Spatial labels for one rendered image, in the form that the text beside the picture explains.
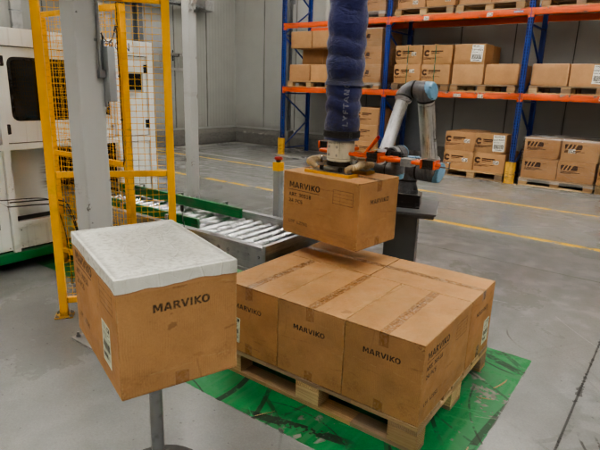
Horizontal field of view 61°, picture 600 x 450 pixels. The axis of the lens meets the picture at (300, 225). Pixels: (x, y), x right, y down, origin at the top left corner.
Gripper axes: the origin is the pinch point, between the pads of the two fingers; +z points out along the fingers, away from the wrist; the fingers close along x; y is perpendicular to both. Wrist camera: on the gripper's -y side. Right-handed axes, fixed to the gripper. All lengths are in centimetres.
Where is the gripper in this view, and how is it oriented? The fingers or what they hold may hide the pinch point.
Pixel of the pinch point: (379, 157)
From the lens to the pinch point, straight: 307.3
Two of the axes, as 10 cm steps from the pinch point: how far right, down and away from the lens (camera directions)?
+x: 0.3, -9.6, -2.6
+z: -5.9, 2.0, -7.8
